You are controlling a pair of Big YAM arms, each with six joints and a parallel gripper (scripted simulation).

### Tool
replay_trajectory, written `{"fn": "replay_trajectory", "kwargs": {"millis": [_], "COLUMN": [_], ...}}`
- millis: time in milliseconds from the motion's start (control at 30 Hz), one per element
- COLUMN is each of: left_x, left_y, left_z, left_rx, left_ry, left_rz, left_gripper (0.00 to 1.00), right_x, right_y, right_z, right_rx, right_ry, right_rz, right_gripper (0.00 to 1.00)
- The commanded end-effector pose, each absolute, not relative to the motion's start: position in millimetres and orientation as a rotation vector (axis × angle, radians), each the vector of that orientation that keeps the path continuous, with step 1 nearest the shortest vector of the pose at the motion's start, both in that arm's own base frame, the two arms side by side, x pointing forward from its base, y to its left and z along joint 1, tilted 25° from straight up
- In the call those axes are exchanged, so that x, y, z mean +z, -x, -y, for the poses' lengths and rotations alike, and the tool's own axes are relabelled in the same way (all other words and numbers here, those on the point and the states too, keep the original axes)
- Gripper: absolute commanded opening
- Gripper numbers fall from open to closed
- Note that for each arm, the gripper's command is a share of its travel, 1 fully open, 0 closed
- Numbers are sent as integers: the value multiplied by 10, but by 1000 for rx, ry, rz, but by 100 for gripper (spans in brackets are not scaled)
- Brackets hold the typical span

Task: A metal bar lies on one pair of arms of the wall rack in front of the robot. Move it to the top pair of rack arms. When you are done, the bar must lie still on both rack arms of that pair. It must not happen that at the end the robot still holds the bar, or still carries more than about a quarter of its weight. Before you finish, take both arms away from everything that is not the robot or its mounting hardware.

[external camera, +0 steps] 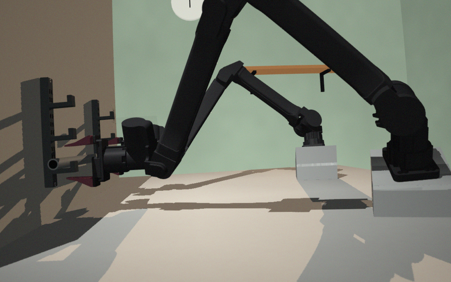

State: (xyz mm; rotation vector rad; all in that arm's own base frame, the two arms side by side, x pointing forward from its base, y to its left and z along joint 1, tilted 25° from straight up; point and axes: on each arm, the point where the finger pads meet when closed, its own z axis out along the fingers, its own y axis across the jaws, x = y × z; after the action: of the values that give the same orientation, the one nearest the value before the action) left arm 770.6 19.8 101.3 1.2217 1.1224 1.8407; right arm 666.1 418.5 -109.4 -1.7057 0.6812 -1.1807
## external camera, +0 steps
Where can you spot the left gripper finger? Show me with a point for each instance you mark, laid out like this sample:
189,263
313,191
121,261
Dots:
84,141
87,180

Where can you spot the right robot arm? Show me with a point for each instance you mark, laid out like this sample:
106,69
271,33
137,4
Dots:
307,126

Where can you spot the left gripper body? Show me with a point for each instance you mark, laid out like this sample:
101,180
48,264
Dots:
108,159

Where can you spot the grey metal bar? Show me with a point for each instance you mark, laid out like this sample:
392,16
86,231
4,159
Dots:
64,162

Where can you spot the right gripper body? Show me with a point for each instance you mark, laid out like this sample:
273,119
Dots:
121,141

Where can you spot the tan wall panel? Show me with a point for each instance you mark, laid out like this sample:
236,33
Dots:
71,42

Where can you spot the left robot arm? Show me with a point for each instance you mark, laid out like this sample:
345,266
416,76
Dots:
408,155

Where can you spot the dark grey wall rack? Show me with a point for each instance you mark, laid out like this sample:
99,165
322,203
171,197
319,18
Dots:
47,129

